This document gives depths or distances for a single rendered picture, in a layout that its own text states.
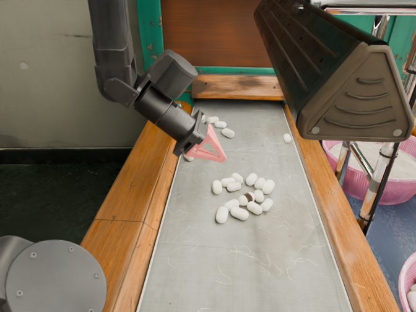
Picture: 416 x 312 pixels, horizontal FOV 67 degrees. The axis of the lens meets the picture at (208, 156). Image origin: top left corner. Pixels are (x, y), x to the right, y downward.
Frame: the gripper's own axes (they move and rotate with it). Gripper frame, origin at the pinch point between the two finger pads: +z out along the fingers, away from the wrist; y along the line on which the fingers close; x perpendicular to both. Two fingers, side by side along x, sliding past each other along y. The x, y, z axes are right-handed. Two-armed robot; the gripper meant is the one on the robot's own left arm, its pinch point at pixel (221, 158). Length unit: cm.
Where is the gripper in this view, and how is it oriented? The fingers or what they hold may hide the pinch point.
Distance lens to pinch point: 63.4
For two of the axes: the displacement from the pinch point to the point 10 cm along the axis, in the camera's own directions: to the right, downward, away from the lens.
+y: 0.8, -5.2, 8.5
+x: -6.5, 6.2, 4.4
